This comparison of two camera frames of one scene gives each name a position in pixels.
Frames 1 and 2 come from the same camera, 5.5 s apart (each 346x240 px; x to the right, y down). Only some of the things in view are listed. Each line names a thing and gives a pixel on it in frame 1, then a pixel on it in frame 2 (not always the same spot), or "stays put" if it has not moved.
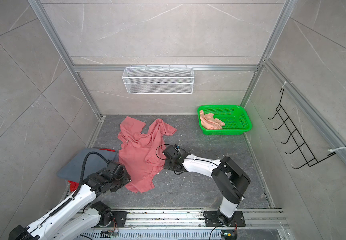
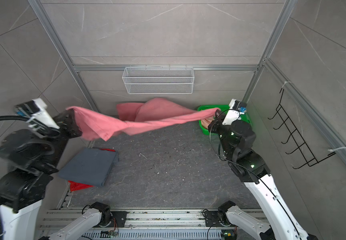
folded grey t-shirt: (73, 171) stays put
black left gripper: (127, 179) -> (67, 124)
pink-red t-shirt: (137, 151) -> (132, 116)
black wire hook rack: (303, 151) stays put
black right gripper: (166, 164) -> (218, 122)
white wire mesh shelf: (158, 80) stays put
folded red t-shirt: (73, 185) stays put
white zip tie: (332, 150) stays put
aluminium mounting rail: (195, 218) stays put
